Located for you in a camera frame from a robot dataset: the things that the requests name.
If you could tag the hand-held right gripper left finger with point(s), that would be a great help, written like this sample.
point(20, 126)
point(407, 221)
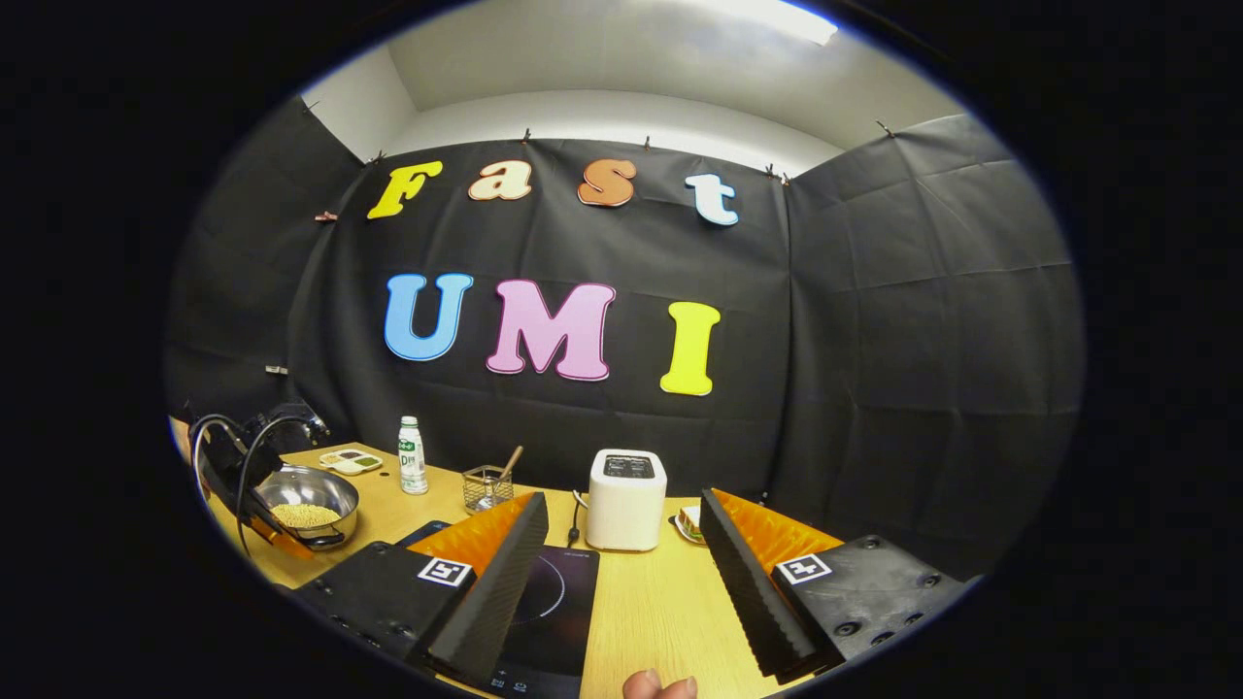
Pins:
point(486, 602)

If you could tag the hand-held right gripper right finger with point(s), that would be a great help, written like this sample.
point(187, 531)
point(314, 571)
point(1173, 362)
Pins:
point(753, 602)

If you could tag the sandwich on small plate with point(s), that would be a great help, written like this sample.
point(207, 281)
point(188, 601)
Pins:
point(690, 524)

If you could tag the white toaster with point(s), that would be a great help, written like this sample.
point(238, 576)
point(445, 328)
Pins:
point(626, 510)

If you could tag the stainless steel pot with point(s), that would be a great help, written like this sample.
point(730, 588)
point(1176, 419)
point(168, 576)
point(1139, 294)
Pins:
point(335, 490)

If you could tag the ceiling light panel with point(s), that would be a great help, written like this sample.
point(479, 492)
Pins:
point(767, 17)

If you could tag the wooden spoon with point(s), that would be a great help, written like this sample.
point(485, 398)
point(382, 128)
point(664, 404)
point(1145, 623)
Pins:
point(512, 461)

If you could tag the white divided bean plate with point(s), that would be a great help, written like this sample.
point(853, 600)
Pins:
point(350, 462)

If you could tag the black backdrop cloth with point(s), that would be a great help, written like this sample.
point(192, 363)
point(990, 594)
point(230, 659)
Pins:
point(874, 369)

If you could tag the pile of soybeans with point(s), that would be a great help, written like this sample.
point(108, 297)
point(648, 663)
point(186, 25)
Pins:
point(303, 515)

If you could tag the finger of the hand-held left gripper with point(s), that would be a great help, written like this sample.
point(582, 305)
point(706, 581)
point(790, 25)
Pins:
point(282, 539)

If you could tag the black induction cooktop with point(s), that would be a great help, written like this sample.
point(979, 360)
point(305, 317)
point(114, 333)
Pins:
point(558, 621)

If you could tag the white milk bottle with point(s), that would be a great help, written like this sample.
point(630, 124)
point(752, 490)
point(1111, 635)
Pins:
point(413, 461)

